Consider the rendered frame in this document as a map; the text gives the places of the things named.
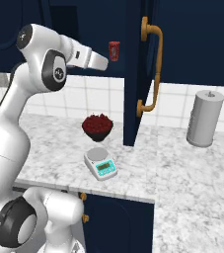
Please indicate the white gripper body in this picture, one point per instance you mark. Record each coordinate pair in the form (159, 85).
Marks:
(97, 61)

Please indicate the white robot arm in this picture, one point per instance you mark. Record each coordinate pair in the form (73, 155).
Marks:
(8, 138)

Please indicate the navy cabinet door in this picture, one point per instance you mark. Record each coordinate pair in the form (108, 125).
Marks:
(137, 72)

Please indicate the navy upper cabinet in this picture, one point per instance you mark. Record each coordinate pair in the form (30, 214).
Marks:
(84, 19)
(195, 41)

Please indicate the white digital scale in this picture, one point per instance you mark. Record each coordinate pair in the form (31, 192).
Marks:
(100, 163)

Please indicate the brass cabinet knob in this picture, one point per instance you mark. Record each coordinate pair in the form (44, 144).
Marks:
(85, 218)
(83, 197)

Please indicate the navy base cabinet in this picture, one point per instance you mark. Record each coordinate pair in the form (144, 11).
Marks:
(118, 224)

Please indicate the bowl of red berries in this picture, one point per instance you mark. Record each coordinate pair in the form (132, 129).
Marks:
(97, 126)

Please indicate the grey paper towel roll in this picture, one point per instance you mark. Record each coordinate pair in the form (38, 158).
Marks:
(205, 118)

